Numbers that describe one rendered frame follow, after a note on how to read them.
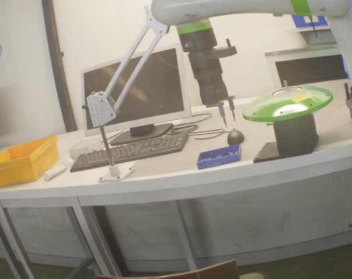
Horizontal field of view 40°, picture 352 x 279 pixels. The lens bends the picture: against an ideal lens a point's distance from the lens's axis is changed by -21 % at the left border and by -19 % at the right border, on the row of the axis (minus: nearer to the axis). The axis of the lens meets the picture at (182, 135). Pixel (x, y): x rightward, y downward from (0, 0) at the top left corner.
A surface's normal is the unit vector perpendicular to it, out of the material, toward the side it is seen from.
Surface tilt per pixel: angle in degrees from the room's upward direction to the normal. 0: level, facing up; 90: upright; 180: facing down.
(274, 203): 90
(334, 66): 90
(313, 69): 90
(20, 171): 94
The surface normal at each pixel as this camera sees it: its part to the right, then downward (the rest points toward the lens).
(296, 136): -0.20, 0.28
